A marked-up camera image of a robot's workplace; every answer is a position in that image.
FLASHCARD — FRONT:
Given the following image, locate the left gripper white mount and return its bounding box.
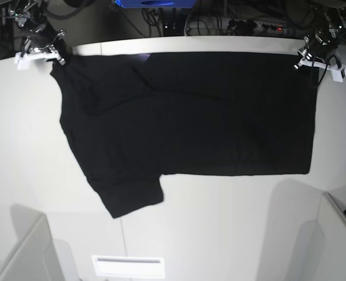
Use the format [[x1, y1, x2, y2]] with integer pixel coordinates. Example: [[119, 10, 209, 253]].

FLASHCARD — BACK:
[[293, 35, 346, 83]]

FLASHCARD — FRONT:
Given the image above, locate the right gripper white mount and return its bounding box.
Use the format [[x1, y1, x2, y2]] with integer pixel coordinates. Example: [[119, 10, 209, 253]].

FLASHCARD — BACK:
[[13, 29, 68, 71]]

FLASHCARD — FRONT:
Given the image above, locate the black T-shirt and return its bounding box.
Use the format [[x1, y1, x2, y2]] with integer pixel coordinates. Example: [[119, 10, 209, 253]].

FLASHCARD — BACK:
[[50, 52, 318, 218]]

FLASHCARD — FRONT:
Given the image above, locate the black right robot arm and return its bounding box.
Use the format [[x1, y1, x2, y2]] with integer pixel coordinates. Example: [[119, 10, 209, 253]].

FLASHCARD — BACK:
[[0, 1, 70, 70]]

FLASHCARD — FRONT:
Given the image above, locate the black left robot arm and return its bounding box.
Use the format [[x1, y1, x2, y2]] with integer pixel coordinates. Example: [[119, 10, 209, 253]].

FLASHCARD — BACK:
[[294, 1, 346, 82]]

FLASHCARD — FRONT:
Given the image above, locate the grey power strip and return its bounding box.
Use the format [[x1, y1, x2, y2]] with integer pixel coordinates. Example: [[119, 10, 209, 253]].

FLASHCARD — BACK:
[[186, 16, 294, 37]]

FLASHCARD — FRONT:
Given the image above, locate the blue box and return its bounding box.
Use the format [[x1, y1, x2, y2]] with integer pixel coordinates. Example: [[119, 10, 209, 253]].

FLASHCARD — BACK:
[[114, 0, 196, 9]]

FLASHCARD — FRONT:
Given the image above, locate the grey right partition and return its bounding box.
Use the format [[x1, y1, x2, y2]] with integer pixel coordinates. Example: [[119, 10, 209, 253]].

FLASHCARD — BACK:
[[292, 193, 346, 280]]

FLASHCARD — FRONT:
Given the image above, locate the grey partition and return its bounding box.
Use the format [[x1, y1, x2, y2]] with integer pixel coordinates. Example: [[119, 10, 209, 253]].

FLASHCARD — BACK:
[[292, 193, 346, 280], [0, 204, 66, 280]]

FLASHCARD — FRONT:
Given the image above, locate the grey left partition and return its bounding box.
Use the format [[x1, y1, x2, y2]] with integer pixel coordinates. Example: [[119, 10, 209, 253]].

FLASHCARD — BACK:
[[0, 204, 66, 280]]

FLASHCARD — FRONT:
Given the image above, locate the white paper label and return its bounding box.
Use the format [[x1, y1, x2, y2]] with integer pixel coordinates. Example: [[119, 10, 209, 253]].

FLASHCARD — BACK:
[[92, 255, 166, 279]]

